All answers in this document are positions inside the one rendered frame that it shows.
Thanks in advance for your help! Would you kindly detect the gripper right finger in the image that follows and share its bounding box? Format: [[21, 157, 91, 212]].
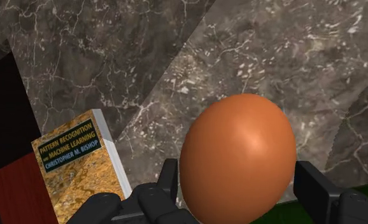
[[293, 160, 368, 224]]

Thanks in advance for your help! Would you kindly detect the dark red wooden cabinet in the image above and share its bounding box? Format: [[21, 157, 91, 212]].
[[0, 51, 59, 224]]

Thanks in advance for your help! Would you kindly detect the brown egg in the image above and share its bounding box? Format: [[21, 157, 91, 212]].
[[179, 94, 298, 224]]

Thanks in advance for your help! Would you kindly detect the yellow marbled book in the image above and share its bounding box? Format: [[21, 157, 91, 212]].
[[31, 108, 133, 224]]

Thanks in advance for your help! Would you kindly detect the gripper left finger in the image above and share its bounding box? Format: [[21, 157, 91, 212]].
[[67, 158, 201, 224]]

